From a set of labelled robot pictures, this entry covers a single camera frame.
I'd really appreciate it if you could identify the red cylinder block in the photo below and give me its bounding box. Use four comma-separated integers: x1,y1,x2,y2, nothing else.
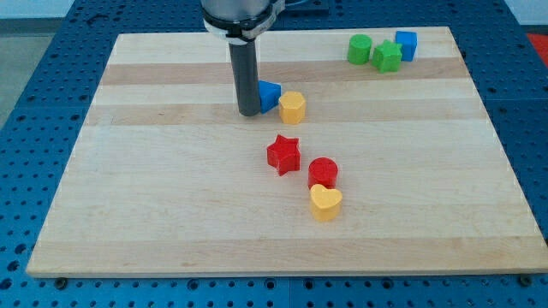
307,157,339,189

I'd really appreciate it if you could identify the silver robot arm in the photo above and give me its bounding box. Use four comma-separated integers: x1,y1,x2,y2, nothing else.
200,0,285,116

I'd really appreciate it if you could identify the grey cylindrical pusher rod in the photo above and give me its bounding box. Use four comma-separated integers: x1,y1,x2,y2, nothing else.
229,41,261,116

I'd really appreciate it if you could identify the green cylinder block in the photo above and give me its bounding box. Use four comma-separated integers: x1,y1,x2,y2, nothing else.
347,34,372,65

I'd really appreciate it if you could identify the yellow heart block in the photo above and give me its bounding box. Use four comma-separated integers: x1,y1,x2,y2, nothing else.
310,184,343,222

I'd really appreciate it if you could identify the light wooden board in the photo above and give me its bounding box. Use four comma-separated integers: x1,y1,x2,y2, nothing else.
27,27,547,278

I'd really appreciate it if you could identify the green star block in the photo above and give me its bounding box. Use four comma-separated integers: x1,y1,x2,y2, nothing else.
372,39,402,74

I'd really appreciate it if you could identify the blue triangle block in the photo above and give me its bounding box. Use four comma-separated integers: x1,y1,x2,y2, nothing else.
259,80,282,114

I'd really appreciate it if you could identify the blue cube block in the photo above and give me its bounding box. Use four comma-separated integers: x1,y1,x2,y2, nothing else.
395,31,418,62

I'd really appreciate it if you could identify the red star block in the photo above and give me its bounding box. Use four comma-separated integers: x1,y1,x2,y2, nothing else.
266,134,301,176

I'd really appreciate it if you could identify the yellow hexagon block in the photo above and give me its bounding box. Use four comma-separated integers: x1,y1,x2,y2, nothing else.
278,91,307,125

